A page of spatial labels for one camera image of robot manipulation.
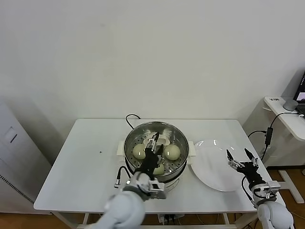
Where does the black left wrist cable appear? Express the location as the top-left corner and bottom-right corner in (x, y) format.
(115, 166), (132, 189)

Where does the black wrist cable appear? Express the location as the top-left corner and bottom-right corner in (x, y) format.
(115, 166), (132, 189)
(241, 176), (257, 208)

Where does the black laptop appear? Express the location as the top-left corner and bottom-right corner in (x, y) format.
(293, 69), (305, 113)

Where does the perforated steel steamer basket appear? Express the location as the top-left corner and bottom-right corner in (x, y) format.
(124, 121), (190, 179)

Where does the white side desk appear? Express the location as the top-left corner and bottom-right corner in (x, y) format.
(263, 96), (305, 205)

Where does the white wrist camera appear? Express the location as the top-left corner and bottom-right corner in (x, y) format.
(254, 180), (282, 200)
(149, 181), (167, 200)

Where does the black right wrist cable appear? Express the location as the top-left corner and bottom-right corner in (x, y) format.
(241, 176), (257, 208)

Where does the black cooker power cable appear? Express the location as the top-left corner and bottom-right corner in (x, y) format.
(125, 114), (142, 131)

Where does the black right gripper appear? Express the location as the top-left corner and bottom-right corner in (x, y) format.
(225, 147), (265, 186)

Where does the white table frame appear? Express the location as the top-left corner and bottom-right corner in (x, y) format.
(47, 211), (263, 229)

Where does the white metal cabinet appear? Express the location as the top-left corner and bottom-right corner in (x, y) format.
(0, 99), (52, 213)

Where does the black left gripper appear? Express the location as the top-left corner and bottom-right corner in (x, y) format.
(140, 132), (165, 177)

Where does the grey cylinder object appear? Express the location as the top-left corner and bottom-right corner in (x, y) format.
(283, 99), (299, 112)

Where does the white power strip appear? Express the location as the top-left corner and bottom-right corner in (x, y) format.
(157, 214), (184, 225)

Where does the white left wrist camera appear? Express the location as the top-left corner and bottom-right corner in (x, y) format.
(149, 181), (167, 200)

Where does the white round plate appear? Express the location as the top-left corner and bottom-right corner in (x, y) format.
(189, 139), (248, 193)

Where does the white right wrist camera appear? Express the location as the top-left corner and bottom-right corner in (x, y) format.
(254, 180), (282, 200)

